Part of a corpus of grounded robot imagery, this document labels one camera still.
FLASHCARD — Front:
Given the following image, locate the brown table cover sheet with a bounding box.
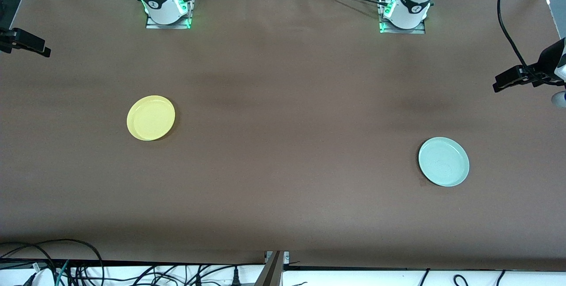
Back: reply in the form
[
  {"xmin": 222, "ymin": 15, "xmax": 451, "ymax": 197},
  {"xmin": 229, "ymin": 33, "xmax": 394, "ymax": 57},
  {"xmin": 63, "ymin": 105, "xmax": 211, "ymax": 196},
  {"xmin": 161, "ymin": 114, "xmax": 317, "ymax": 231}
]
[{"xmin": 0, "ymin": 0, "xmax": 566, "ymax": 272}]

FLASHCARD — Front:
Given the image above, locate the long black looped cable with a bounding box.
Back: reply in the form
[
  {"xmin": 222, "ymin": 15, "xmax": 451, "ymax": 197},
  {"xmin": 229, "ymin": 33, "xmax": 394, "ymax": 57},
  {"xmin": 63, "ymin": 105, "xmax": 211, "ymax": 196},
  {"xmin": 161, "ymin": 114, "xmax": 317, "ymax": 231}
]
[{"xmin": 0, "ymin": 238, "xmax": 105, "ymax": 286}]

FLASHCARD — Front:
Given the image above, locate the teal cable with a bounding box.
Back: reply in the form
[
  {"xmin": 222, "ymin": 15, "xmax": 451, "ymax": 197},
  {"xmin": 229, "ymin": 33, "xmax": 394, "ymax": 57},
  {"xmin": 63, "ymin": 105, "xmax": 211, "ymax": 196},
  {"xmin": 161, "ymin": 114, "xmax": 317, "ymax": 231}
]
[{"xmin": 55, "ymin": 259, "xmax": 71, "ymax": 286}]

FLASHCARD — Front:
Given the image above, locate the white bench surface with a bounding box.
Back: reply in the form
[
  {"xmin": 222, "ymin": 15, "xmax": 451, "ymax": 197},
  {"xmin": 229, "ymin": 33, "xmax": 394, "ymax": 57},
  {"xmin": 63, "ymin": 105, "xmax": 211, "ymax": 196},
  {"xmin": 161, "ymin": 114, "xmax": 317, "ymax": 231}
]
[{"xmin": 0, "ymin": 263, "xmax": 566, "ymax": 286}]

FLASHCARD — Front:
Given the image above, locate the pale green round plate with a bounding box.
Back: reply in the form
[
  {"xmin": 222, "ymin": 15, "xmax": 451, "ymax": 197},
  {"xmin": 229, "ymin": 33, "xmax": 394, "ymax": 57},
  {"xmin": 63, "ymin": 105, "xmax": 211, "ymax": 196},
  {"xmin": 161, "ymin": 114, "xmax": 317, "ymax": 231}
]
[{"xmin": 418, "ymin": 137, "xmax": 470, "ymax": 187}]

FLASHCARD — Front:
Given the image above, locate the yellow round plate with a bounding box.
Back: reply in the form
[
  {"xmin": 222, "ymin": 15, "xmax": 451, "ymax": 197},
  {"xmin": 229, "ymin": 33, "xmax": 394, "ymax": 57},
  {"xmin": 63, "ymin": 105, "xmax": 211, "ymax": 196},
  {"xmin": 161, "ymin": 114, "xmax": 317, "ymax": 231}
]
[{"xmin": 126, "ymin": 95, "xmax": 176, "ymax": 141}]

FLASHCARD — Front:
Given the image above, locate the aluminium profile post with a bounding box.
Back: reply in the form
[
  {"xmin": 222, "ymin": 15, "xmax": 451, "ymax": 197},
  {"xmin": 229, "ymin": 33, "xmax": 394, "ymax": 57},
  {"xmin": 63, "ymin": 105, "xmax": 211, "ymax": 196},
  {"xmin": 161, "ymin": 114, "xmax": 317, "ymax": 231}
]
[{"xmin": 254, "ymin": 251, "xmax": 291, "ymax": 286}]

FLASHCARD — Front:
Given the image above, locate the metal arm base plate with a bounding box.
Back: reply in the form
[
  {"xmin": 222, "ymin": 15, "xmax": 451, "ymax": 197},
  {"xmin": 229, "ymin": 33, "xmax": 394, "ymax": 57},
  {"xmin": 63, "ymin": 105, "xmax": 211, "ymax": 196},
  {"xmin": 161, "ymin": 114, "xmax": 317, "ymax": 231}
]
[
  {"xmin": 145, "ymin": 0, "xmax": 192, "ymax": 30},
  {"xmin": 379, "ymin": 0, "xmax": 426, "ymax": 34}
]

